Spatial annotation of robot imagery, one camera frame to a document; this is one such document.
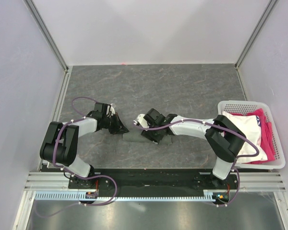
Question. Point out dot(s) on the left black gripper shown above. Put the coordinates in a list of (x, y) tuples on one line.
[(119, 127)]

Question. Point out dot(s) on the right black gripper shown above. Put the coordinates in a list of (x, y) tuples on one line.
[(147, 133)]

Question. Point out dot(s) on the grey cloth napkin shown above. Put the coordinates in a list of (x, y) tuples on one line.
[(137, 137)]

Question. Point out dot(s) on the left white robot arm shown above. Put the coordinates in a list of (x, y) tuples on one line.
[(60, 143)]

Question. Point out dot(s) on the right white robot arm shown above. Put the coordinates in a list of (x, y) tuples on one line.
[(225, 139)]

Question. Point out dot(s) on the white plastic basket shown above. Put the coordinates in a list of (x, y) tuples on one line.
[(245, 107)]

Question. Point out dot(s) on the pink cloth in basket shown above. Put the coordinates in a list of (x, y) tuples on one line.
[(257, 130)]

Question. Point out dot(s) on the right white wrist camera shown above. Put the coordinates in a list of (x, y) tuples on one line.
[(140, 121)]

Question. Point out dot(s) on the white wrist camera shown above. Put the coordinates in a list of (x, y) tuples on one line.
[(140, 121), (111, 110)]

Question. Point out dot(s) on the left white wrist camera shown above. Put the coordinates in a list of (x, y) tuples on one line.
[(111, 110)]

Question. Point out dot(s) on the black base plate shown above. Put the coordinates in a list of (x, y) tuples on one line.
[(167, 182)]

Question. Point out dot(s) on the slotted cable duct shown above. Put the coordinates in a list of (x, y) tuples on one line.
[(94, 196)]

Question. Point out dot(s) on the left aluminium frame post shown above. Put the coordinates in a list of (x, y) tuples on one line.
[(46, 33)]

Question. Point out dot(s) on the aluminium frame post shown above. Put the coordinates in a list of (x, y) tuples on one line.
[(256, 31), (46, 33)]

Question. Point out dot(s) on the right aluminium frame post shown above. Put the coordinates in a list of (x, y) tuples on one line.
[(256, 31)]

